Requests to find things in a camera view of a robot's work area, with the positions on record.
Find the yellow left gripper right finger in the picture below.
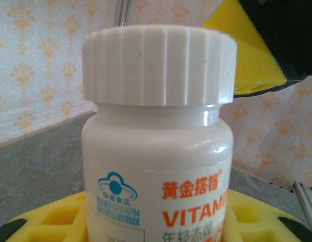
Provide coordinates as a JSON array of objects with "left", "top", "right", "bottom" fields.
[{"left": 222, "top": 189, "right": 312, "bottom": 242}]

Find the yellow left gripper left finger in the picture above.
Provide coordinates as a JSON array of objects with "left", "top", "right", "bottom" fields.
[{"left": 0, "top": 192, "right": 89, "bottom": 242}]

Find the white ribbed bottle cap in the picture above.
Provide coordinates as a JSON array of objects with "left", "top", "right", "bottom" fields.
[{"left": 81, "top": 24, "right": 238, "bottom": 107}]

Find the white vitamin pill bottle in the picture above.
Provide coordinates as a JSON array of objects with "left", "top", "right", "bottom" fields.
[{"left": 81, "top": 102, "right": 235, "bottom": 242}]

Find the aluminium side rail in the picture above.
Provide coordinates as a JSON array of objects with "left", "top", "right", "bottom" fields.
[{"left": 291, "top": 181, "right": 312, "bottom": 229}]

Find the aluminium frame post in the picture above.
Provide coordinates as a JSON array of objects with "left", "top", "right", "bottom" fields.
[{"left": 115, "top": 0, "right": 133, "bottom": 26}]

